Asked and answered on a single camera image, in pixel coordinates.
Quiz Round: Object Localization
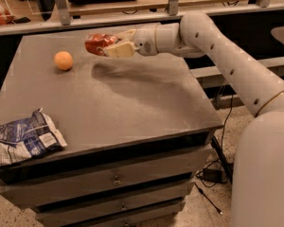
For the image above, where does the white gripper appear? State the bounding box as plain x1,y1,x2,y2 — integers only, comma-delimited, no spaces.
103,25,158,58

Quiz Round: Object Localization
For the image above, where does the red coke can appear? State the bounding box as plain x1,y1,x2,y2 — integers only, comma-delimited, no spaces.
84,33,117,56

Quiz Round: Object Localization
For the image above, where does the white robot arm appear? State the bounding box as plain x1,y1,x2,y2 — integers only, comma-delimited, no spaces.
104,11,284,227

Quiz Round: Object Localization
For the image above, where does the orange fruit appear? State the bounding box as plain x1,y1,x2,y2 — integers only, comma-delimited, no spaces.
54,51,73,71

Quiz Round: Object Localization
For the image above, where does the grey drawer cabinet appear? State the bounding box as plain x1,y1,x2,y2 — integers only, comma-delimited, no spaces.
0,30,222,227

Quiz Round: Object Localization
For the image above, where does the blue white chip bag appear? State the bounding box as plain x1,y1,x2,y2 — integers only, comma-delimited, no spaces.
0,109,67,166

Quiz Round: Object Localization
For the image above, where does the black metal stand base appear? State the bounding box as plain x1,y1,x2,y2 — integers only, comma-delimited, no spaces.
211,136,234,183

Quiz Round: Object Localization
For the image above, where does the black power adapter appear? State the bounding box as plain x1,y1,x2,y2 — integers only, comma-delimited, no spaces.
203,168,223,183

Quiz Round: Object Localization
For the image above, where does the black hanging cable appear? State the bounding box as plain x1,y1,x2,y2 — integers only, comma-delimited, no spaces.
195,93,235,216

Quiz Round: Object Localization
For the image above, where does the metal railing frame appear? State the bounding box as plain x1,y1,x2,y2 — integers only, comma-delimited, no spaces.
0,0,284,36

